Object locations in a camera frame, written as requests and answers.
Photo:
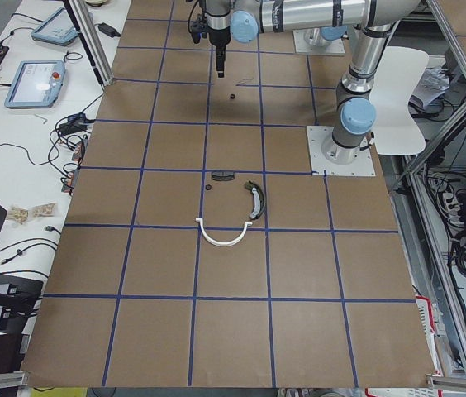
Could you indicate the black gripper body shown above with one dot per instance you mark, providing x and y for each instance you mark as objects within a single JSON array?
[{"x": 219, "y": 38}]

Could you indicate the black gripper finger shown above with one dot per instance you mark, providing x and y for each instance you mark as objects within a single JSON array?
[{"x": 220, "y": 57}]

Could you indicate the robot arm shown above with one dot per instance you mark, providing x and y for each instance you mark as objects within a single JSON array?
[
  {"x": 318, "y": 23},
  {"x": 323, "y": 36}
]

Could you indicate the black power adapter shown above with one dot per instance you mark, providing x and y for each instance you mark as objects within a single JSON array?
[{"x": 108, "y": 30}]

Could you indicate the black brake pad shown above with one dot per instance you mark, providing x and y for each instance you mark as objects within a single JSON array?
[{"x": 222, "y": 175}]

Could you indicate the far teach pendant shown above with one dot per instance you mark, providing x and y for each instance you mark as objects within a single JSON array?
[{"x": 57, "y": 29}]

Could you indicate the teach pendant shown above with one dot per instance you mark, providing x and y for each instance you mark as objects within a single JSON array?
[
  {"x": 36, "y": 84},
  {"x": 57, "y": 29}
]

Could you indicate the green curved brake shoe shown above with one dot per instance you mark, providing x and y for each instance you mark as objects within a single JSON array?
[{"x": 259, "y": 204}]

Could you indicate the near teach pendant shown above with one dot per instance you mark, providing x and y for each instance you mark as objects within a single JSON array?
[{"x": 36, "y": 84}]

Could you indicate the white curved plastic part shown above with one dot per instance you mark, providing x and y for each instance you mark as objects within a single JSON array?
[{"x": 223, "y": 239}]

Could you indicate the white chair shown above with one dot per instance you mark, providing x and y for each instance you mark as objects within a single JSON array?
[{"x": 399, "y": 72}]

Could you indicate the aluminium frame post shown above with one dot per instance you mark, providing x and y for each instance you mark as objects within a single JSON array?
[{"x": 83, "y": 24}]

